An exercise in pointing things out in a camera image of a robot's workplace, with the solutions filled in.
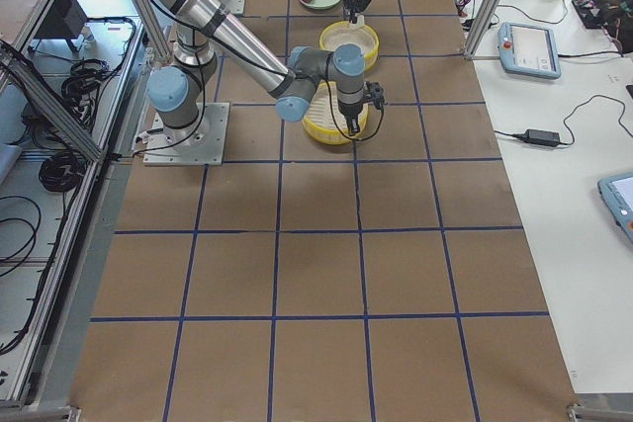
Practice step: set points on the teach pendant far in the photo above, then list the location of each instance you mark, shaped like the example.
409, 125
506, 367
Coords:
528, 50

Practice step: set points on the aluminium frame post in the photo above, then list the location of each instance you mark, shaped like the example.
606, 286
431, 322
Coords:
487, 2

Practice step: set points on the teach pendant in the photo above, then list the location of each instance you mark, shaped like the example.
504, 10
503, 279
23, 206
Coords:
616, 193
528, 50

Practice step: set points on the white steamed bun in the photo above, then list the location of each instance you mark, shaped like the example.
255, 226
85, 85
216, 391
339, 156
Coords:
357, 23

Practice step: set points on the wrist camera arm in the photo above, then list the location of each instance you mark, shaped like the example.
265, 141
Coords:
375, 95

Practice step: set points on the black power adapter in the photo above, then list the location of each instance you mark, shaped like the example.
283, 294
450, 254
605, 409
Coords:
542, 137

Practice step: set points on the teach pendant near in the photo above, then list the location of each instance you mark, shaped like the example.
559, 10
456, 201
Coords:
616, 193

